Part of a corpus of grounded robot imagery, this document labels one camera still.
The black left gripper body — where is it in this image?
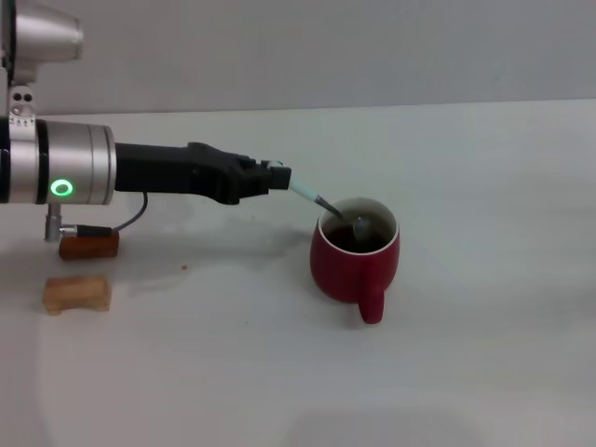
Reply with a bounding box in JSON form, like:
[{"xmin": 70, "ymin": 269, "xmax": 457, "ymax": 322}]
[{"xmin": 113, "ymin": 141, "xmax": 271, "ymax": 207}]

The metal spoon with pale handle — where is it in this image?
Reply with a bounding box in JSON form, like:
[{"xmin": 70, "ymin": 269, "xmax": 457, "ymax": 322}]
[{"xmin": 287, "ymin": 179, "xmax": 373, "ymax": 249}]

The red ceramic mug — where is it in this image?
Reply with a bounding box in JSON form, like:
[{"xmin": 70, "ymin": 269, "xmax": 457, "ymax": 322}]
[{"xmin": 310, "ymin": 196, "xmax": 401, "ymax": 326}]

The dark coffee liquid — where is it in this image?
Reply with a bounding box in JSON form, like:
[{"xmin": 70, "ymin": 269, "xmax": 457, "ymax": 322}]
[{"xmin": 322, "ymin": 223, "xmax": 390, "ymax": 254}]

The dark brown wooden block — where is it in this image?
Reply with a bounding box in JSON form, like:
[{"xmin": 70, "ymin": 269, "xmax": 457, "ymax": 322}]
[{"xmin": 58, "ymin": 231, "xmax": 121, "ymax": 262}]

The light wooden block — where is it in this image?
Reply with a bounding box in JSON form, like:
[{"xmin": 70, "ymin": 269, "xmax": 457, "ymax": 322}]
[{"xmin": 42, "ymin": 274, "xmax": 113, "ymax": 318}]

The grey left wrist cable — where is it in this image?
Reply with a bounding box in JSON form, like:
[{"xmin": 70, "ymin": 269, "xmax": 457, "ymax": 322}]
[{"xmin": 110, "ymin": 191, "xmax": 150, "ymax": 233}]

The left wrist cable connector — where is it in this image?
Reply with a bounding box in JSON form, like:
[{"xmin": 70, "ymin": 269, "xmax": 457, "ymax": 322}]
[{"xmin": 43, "ymin": 203, "xmax": 114, "ymax": 242}]

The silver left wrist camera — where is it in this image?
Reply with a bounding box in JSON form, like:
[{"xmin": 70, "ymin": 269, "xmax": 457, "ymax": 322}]
[{"xmin": 0, "ymin": 0, "xmax": 86, "ymax": 128}]

